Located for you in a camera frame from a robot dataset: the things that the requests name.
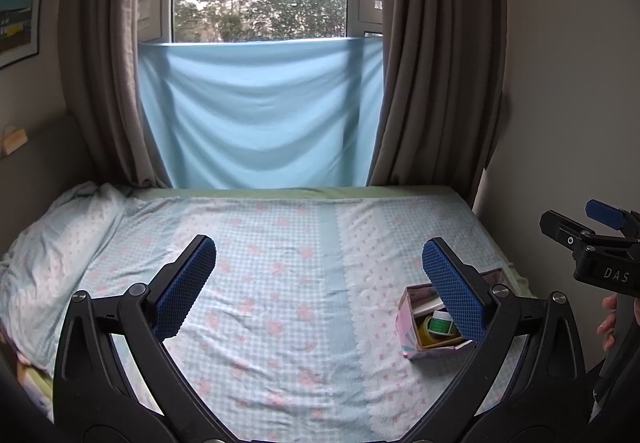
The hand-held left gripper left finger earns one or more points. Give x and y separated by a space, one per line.
182 288

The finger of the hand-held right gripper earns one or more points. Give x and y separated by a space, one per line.
557 225
602 212

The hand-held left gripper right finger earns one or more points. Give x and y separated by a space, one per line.
452 293

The long white plastic case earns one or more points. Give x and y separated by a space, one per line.
425 305

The green jar with white lid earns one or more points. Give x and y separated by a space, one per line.
440 325

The patterned cardboard box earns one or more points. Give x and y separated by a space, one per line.
415 348

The person's right hand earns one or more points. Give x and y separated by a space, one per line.
609 323

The yellow tape roll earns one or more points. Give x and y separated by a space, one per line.
425 334

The checked floral bed sheet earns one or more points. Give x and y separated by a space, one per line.
300 273

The dotted pale blue pillow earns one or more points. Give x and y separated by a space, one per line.
60 233

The green mattress sheet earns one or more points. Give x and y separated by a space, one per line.
300 193

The grey headboard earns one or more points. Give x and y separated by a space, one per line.
50 163

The light blue hanging cloth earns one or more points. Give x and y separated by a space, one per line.
260 123

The brown curtain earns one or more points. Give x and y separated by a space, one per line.
440 48
110 48

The small beige box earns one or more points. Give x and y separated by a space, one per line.
12 139

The framed wall picture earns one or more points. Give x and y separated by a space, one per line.
20 13

